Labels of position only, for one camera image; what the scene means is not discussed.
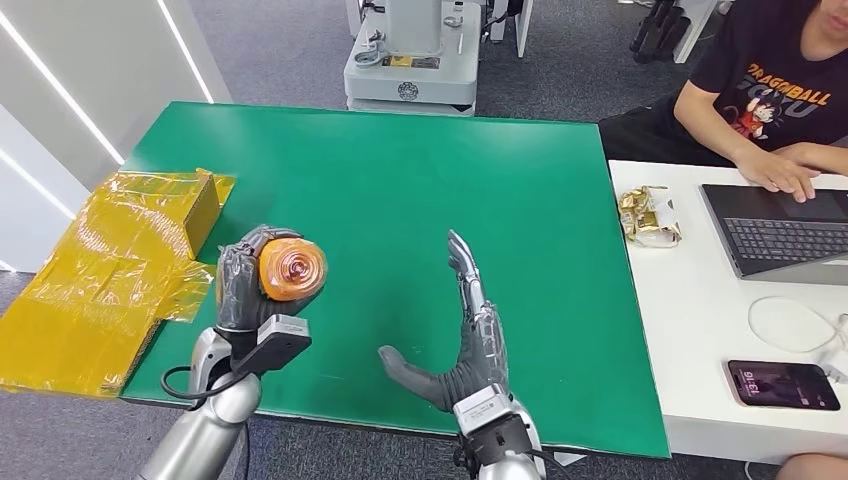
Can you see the yellow tape-wrapped cardboard box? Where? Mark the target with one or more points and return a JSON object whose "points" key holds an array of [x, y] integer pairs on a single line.
{"points": [[99, 285]]}

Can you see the person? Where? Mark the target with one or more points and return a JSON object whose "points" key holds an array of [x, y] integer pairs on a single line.
{"points": [[762, 79]]}

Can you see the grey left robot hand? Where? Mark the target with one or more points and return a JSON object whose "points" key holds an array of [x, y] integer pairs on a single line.
{"points": [[237, 291]]}

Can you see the white charger plug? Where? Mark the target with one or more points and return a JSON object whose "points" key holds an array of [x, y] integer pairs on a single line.
{"points": [[838, 361]]}

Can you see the smartphone with lit screen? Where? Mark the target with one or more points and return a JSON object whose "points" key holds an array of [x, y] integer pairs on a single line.
{"points": [[782, 385]]}

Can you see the gold and white snack wrapper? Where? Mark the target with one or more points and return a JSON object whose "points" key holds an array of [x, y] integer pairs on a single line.
{"points": [[649, 215]]}

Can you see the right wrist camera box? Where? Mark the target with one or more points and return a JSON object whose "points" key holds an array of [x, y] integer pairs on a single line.
{"points": [[482, 409]]}

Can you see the green table mat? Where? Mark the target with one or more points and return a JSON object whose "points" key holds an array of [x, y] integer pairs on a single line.
{"points": [[397, 199]]}

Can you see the black equipment legs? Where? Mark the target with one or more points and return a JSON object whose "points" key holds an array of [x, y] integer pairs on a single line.
{"points": [[656, 30]]}

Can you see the white desk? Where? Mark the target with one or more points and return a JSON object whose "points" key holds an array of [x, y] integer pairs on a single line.
{"points": [[689, 344]]}

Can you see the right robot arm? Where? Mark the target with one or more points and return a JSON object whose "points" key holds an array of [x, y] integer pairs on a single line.
{"points": [[513, 457]]}

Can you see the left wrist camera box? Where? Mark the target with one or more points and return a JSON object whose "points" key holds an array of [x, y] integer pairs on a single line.
{"points": [[275, 344]]}

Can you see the person's right hand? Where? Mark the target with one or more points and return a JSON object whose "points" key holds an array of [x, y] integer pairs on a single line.
{"points": [[778, 173]]}

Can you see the dark grey laptop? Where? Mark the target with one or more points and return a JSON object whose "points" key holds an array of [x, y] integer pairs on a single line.
{"points": [[775, 232]]}

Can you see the white robot base machine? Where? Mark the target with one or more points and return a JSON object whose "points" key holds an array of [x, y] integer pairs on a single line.
{"points": [[411, 60]]}

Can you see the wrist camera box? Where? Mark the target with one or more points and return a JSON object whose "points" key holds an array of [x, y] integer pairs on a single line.
{"points": [[275, 344], [482, 409]]}

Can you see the person's left forearm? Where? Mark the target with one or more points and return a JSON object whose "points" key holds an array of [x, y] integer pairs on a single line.
{"points": [[818, 158]]}

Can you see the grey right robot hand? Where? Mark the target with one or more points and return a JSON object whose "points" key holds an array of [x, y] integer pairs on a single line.
{"points": [[474, 358]]}

